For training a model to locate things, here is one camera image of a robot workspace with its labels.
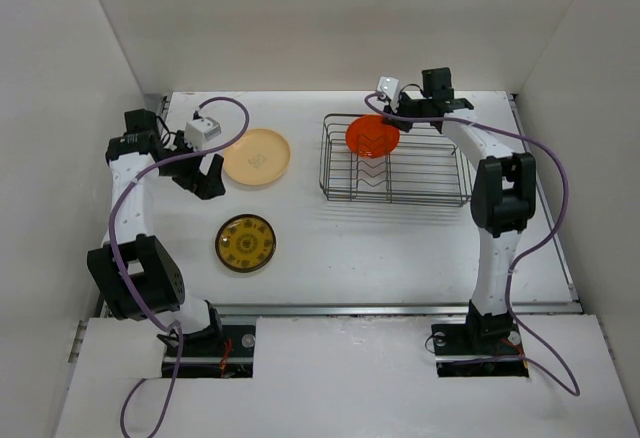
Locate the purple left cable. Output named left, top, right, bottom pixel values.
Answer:
left=107, top=97, right=251, bottom=438

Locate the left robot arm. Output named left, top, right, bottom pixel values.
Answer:
left=87, top=109, right=225, bottom=355

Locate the grey wire dish rack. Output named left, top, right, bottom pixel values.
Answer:
left=319, top=113, right=473, bottom=207

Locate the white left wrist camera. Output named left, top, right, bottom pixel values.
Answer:
left=184, top=117, right=221, bottom=151

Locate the yellow patterned plate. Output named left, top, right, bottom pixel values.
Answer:
left=214, top=214, right=277, bottom=274

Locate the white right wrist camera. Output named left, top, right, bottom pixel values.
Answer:
left=376, top=76, right=401, bottom=109

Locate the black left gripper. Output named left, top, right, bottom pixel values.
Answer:
left=158, top=130, right=224, bottom=198

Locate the large beige plate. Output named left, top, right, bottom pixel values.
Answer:
left=223, top=128, right=291, bottom=186

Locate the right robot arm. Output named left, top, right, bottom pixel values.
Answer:
left=376, top=68, right=536, bottom=357

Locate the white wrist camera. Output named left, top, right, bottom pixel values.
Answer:
left=376, top=76, right=401, bottom=109
left=184, top=117, right=221, bottom=151

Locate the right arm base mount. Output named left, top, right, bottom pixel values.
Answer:
left=430, top=323, right=529, bottom=378

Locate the aluminium rail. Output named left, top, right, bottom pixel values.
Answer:
left=215, top=301, right=583, bottom=317

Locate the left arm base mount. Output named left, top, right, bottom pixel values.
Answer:
left=177, top=317, right=257, bottom=379

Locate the orange plate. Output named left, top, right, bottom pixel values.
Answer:
left=345, top=115, right=400, bottom=159

